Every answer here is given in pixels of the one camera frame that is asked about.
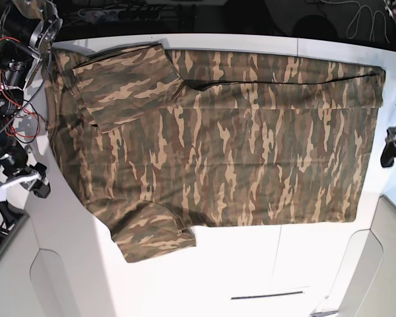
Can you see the black power strip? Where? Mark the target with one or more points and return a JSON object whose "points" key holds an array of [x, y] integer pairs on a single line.
{"points": [[120, 14]]}

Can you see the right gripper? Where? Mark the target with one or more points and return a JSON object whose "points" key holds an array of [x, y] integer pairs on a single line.
{"points": [[14, 163]]}

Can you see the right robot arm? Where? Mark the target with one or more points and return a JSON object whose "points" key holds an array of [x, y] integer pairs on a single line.
{"points": [[28, 31]]}

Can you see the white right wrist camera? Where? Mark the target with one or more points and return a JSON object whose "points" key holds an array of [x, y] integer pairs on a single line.
{"points": [[26, 181]]}

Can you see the camouflage T-shirt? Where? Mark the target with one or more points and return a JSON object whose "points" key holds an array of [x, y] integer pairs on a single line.
{"points": [[154, 142]]}

